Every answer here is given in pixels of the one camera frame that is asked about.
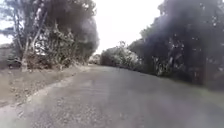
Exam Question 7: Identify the group of tall trees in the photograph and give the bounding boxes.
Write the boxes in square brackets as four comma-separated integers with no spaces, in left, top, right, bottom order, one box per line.
[0,0,100,72]

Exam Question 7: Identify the grey asphalt road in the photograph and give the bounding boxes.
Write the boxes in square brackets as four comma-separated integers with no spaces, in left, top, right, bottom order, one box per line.
[0,64,224,128]

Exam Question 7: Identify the green bush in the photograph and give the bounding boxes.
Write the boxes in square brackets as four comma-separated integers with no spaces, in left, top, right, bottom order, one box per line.
[99,41,141,71]

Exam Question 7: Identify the dry grass verge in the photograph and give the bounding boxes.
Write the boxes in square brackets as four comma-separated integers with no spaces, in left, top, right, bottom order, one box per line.
[0,64,91,108]

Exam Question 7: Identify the dense dark roadside trees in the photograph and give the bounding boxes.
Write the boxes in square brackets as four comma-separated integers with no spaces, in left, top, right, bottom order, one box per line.
[129,0,224,90]

